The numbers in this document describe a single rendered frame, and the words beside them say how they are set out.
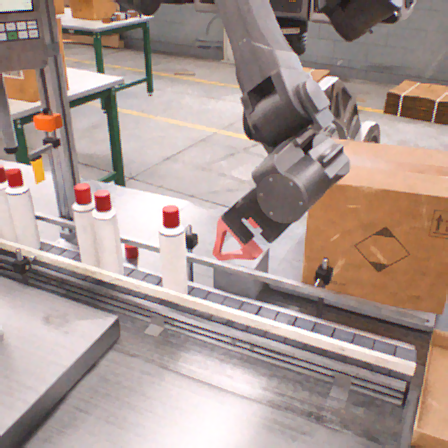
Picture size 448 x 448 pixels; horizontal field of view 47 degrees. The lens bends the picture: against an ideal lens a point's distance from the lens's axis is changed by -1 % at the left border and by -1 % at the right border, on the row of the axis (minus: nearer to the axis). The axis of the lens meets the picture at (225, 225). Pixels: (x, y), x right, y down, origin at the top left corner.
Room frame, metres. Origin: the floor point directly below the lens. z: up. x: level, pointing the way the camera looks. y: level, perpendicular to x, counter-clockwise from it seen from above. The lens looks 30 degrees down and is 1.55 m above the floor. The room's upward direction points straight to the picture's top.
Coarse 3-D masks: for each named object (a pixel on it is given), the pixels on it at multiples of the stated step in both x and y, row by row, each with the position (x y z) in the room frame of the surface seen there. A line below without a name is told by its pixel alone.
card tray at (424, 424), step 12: (432, 336) 0.77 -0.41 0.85; (444, 336) 0.76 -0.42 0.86; (432, 348) 0.76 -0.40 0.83; (444, 348) 0.76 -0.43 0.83; (432, 360) 0.72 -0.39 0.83; (444, 360) 0.72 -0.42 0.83; (432, 372) 0.69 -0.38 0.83; (444, 372) 0.69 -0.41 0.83; (432, 384) 0.66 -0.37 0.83; (444, 384) 0.66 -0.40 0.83; (420, 396) 0.64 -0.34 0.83; (432, 396) 0.64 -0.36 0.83; (444, 396) 0.64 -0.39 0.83; (420, 408) 0.61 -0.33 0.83; (432, 408) 0.61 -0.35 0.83; (444, 408) 0.61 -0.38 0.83; (420, 420) 0.59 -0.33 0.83; (432, 420) 0.58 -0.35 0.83; (444, 420) 0.58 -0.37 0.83; (420, 432) 0.54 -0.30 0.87; (432, 432) 0.56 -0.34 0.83; (444, 432) 0.56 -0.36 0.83; (420, 444) 0.53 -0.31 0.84; (432, 444) 0.53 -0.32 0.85; (444, 444) 0.52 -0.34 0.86
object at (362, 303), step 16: (64, 224) 1.03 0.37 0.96; (128, 240) 0.96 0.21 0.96; (192, 256) 0.89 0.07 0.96; (240, 272) 0.84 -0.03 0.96; (256, 272) 0.83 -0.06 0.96; (288, 288) 0.80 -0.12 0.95; (304, 288) 0.79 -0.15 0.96; (320, 288) 0.78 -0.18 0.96; (352, 304) 0.75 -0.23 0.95; (368, 304) 0.74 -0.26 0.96; (384, 304) 0.73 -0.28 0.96; (416, 320) 0.70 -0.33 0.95
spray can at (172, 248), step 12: (168, 204) 0.88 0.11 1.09; (168, 216) 0.85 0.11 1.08; (168, 228) 0.86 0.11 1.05; (180, 228) 0.86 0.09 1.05; (168, 240) 0.85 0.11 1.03; (180, 240) 0.85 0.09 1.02; (168, 252) 0.85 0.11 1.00; (180, 252) 0.85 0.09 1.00; (168, 264) 0.85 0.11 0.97; (180, 264) 0.85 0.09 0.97; (168, 276) 0.85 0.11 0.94; (180, 276) 0.85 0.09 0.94; (168, 288) 0.85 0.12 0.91; (180, 288) 0.85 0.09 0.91
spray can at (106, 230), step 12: (96, 192) 0.94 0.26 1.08; (108, 192) 0.94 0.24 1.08; (96, 204) 0.92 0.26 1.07; (108, 204) 0.93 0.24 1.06; (96, 216) 0.91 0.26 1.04; (108, 216) 0.92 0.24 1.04; (96, 228) 0.91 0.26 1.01; (108, 228) 0.91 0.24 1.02; (96, 240) 0.92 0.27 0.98; (108, 240) 0.91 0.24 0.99; (108, 252) 0.91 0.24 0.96; (120, 252) 0.93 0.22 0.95; (108, 264) 0.91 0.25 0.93; (120, 264) 0.92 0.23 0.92
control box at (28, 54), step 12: (36, 0) 1.14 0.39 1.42; (36, 12) 1.13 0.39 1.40; (0, 48) 1.09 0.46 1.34; (12, 48) 1.10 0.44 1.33; (24, 48) 1.12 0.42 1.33; (36, 48) 1.13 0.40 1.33; (0, 60) 1.09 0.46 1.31; (12, 60) 1.10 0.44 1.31; (24, 60) 1.11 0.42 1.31; (36, 60) 1.13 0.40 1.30; (0, 72) 1.09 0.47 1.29
